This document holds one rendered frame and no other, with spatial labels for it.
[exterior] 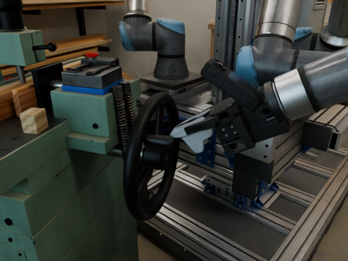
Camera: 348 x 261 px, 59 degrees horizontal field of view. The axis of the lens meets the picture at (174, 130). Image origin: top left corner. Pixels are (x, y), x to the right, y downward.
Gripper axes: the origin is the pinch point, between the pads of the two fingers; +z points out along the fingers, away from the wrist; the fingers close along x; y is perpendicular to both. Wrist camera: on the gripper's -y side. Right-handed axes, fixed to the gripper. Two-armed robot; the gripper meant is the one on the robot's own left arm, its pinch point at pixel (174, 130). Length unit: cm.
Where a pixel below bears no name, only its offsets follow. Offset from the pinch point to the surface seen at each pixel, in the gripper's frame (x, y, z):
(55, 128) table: -5.1, -11.0, 20.9
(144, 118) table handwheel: -2.0, -4.8, 3.3
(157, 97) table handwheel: 5.2, -6.6, 2.3
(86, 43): 253, -69, 180
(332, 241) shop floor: 85, 107, -3
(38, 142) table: -10.3, -10.6, 21.1
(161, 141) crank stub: -3.6, 0.0, 1.5
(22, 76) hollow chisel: 5.0, -25.1, 31.4
